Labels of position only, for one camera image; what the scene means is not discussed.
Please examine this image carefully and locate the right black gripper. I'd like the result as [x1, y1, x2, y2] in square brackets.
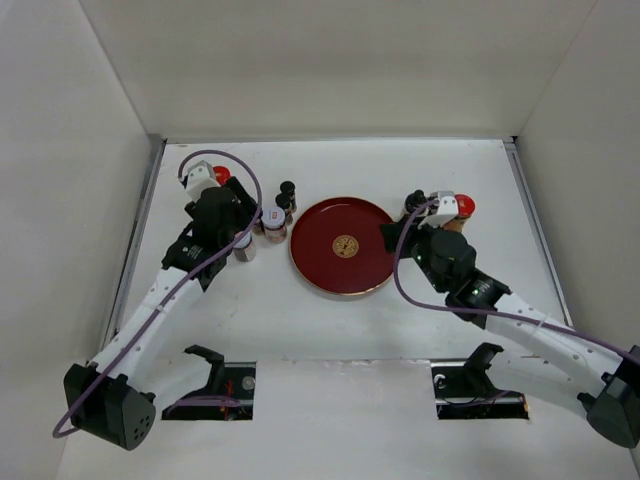
[378, 214, 449, 294]

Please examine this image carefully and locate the red-lid sauce jar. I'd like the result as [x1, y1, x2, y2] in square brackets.
[213, 165, 231, 186]
[443, 194, 476, 233]

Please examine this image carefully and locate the black-cap white bottle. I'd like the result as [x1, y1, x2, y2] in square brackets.
[400, 189, 427, 220]

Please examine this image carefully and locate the white-lid jar with red label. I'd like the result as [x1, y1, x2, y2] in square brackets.
[261, 206, 287, 244]

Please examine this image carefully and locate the small black-cap spice bottle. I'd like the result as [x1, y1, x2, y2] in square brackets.
[280, 180, 296, 201]

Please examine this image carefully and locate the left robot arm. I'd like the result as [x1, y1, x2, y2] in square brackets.
[61, 177, 258, 451]

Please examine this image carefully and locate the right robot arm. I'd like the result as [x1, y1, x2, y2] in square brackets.
[379, 219, 639, 449]

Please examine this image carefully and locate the round red tray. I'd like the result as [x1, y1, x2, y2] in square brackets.
[289, 197, 393, 296]

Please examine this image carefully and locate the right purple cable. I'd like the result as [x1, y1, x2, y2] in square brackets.
[392, 198, 640, 366]

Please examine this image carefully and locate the purple cable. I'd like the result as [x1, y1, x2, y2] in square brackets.
[52, 149, 263, 439]
[392, 198, 640, 366]

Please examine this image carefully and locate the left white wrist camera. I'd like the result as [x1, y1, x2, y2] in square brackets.
[181, 160, 220, 202]

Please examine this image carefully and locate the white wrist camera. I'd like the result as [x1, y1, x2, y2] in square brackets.
[428, 190, 459, 219]
[181, 160, 220, 202]

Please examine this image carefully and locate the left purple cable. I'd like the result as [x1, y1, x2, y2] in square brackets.
[52, 149, 263, 439]

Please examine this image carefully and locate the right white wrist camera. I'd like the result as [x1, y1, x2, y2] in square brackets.
[428, 190, 459, 219]

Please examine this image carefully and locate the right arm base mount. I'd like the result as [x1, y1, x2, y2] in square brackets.
[431, 343, 529, 420]

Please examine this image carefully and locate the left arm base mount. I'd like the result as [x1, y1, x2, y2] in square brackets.
[161, 345, 257, 422]

